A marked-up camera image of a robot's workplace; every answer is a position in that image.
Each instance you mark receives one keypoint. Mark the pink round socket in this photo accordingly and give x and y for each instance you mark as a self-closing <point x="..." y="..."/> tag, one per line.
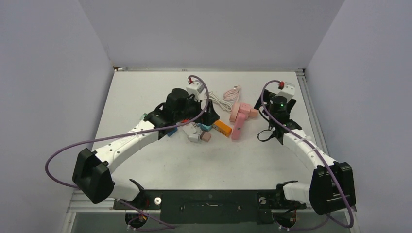
<point x="234" y="112"/>

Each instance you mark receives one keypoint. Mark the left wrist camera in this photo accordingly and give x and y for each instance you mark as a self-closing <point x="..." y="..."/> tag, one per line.
<point x="195" y="88"/>

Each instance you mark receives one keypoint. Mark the salmon pink plug charger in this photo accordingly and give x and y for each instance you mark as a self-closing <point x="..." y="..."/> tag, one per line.
<point x="253" y="113"/>

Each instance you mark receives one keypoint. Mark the teal plug charger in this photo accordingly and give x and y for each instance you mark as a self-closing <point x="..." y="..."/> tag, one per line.
<point x="205" y="127"/>

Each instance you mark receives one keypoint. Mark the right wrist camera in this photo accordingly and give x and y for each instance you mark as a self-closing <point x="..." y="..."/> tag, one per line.
<point x="286" y="90"/>

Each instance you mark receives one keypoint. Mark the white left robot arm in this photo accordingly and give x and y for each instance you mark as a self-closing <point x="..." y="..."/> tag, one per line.
<point x="93" y="169"/>

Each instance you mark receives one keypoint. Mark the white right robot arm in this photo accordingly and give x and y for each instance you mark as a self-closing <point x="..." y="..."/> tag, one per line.
<point x="332" y="184"/>

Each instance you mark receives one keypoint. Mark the pink cube socket adapter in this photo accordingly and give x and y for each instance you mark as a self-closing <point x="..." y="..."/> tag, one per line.
<point x="245" y="109"/>

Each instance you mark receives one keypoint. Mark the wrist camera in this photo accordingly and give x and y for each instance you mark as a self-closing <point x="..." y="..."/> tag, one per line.
<point x="195" y="88"/>
<point x="286" y="90"/>

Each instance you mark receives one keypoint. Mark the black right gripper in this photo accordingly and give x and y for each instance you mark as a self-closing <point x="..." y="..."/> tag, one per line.
<point x="266" y="95"/>

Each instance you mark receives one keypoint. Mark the pink brown plug charger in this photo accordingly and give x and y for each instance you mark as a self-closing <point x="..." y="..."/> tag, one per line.
<point x="205" y="136"/>

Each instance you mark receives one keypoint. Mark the orange power strip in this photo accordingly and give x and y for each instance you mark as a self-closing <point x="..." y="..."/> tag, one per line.
<point x="222" y="128"/>

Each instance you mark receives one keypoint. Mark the white plug charger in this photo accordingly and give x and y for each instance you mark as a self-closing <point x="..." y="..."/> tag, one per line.
<point x="194" y="138"/>

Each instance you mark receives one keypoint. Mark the white adapter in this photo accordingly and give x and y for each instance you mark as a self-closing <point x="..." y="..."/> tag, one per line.
<point x="189" y="129"/>

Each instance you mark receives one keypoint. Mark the pink triangular power strip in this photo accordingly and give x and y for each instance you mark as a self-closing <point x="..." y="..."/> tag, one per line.
<point x="238" y="119"/>

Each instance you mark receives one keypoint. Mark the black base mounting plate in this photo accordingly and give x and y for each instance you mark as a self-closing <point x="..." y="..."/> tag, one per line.
<point x="214" y="206"/>

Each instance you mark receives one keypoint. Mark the blue cube socket adapter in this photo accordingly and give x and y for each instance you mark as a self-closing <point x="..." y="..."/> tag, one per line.
<point x="173" y="131"/>

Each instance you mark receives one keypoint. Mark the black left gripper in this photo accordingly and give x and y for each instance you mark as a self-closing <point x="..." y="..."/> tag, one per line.
<point x="208" y="116"/>

